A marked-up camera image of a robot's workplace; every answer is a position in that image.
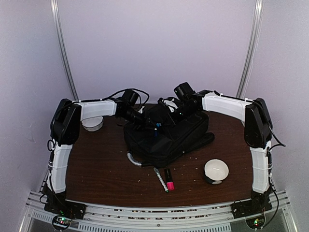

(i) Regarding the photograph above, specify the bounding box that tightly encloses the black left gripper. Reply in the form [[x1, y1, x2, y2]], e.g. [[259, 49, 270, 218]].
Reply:
[[121, 108, 157, 131]]

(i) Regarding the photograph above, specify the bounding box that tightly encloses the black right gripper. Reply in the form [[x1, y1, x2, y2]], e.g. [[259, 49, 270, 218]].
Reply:
[[162, 103, 197, 128]]

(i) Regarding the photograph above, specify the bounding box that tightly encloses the black student backpack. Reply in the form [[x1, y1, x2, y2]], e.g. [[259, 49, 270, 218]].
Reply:
[[124, 104, 215, 168]]

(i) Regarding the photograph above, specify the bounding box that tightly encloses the white pen green tip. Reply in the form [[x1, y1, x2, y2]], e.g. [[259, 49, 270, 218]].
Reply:
[[153, 167, 169, 193]]

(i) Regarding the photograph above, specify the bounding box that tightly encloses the pink highlighter marker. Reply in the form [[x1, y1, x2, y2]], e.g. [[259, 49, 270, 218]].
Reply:
[[164, 168, 175, 191]]

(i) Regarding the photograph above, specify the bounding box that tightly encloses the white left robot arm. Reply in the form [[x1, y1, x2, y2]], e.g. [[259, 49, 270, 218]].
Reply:
[[47, 88, 149, 194]]

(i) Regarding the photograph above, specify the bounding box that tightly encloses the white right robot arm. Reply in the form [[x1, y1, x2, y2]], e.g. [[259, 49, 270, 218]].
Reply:
[[172, 82, 273, 214]]

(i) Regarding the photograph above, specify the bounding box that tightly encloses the white fluted ceramic bowl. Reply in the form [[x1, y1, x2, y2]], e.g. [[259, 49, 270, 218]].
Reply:
[[81, 116, 104, 132]]

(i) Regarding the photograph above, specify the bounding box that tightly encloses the white bowl black base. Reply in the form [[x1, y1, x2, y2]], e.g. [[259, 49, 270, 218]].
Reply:
[[204, 159, 229, 185]]

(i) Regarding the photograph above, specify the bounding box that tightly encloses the left circuit board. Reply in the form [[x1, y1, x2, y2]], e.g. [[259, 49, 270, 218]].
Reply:
[[52, 215, 72, 230]]

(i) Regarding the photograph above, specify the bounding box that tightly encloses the circuit board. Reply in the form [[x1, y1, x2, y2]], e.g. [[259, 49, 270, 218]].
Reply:
[[246, 217, 266, 230], [52, 215, 72, 230]]

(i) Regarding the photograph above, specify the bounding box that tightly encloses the right circuit board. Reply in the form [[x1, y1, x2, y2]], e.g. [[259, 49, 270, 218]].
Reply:
[[246, 217, 266, 230]]

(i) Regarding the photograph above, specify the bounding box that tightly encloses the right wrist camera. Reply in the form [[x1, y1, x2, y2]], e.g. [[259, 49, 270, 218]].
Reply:
[[158, 97, 181, 113]]

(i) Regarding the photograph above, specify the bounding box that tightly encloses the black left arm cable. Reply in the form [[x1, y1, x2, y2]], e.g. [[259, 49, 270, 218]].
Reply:
[[106, 88, 150, 112]]

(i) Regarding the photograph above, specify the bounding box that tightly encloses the right aluminium corner post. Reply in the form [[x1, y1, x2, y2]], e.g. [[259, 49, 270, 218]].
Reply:
[[236, 0, 264, 98]]

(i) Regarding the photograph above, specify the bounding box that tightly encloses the aluminium corner post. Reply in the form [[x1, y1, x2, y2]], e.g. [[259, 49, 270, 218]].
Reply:
[[236, 0, 264, 98], [50, 0, 79, 100]]

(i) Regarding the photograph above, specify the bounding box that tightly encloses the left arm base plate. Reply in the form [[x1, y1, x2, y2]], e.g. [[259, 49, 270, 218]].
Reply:
[[44, 201, 86, 219]]

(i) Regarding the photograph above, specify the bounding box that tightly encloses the aluminium front rail frame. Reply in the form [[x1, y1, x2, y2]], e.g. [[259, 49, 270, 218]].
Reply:
[[19, 189, 299, 232]]

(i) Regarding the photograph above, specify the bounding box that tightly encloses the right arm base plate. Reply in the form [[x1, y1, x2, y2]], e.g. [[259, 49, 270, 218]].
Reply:
[[231, 199, 272, 219]]

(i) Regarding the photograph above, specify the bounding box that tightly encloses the left aluminium corner post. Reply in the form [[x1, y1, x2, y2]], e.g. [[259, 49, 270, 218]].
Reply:
[[50, 0, 79, 100]]

